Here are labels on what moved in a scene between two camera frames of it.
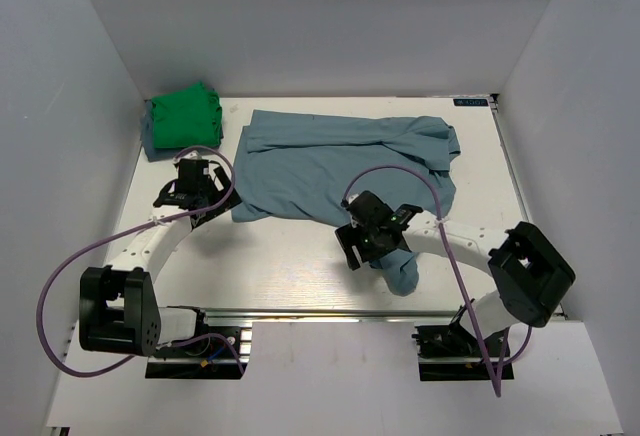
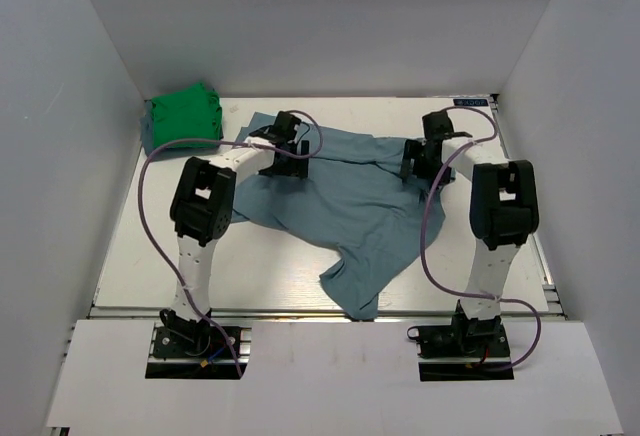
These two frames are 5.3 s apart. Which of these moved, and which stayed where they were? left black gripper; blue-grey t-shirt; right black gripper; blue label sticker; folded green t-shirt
Moved: right black gripper; left black gripper; blue-grey t-shirt
Stayed: folded green t-shirt; blue label sticker
